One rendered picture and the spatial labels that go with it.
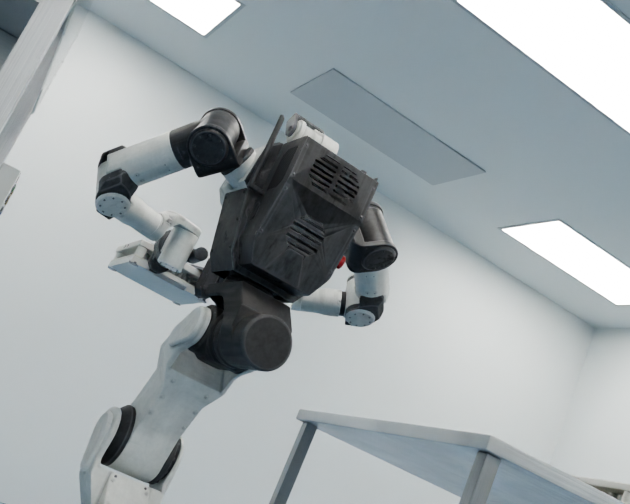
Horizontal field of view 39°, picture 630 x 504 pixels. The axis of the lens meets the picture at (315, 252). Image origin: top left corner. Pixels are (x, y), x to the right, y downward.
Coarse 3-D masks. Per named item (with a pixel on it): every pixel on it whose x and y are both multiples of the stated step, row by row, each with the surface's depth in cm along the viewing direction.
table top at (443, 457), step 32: (320, 416) 275; (352, 416) 255; (384, 448) 266; (416, 448) 236; (448, 448) 212; (480, 448) 193; (512, 448) 193; (448, 480) 276; (512, 480) 218; (544, 480) 197; (576, 480) 199
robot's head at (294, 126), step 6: (294, 114) 211; (288, 120) 212; (294, 120) 209; (300, 120) 210; (306, 120) 212; (288, 126) 210; (294, 126) 207; (300, 126) 208; (312, 126) 213; (288, 132) 208; (294, 132) 208; (300, 132) 207; (288, 138) 209; (294, 138) 207
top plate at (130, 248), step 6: (138, 240) 246; (144, 240) 244; (120, 246) 262; (126, 246) 255; (132, 246) 249; (144, 246) 244; (150, 246) 244; (120, 252) 262; (126, 252) 259; (132, 252) 255; (150, 252) 246; (186, 264) 249; (186, 270) 249; (192, 270) 250; (198, 270) 250
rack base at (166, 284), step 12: (120, 264) 252; (144, 264) 243; (132, 276) 261; (144, 276) 253; (156, 276) 247; (168, 276) 246; (156, 288) 262; (168, 288) 255; (180, 288) 249; (192, 288) 249; (180, 300) 264; (192, 300) 257
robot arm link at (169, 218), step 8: (168, 216) 217; (176, 216) 218; (160, 224) 215; (168, 224) 217; (176, 224) 218; (184, 224) 220; (192, 224) 222; (160, 232) 216; (192, 232) 222; (200, 232) 224; (152, 240) 217
